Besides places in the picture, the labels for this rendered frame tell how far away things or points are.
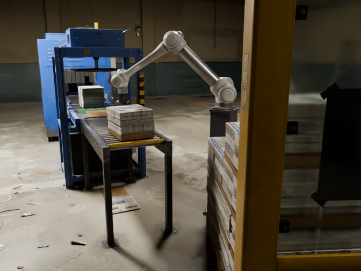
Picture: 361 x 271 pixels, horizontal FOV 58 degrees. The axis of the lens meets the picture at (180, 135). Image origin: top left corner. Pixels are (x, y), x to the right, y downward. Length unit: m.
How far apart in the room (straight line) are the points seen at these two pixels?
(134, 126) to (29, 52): 8.74
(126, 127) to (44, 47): 3.63
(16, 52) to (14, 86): 1.00
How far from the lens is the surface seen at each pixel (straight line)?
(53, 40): 6.00
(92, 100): 4.48
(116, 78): 2.70
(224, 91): 2.60
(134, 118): 2.59
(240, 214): 0.85
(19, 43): 11.15
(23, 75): 11.14
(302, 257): 0.93
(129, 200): 3.45
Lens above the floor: 1.43
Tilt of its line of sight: 13 degrees down
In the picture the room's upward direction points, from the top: straight up
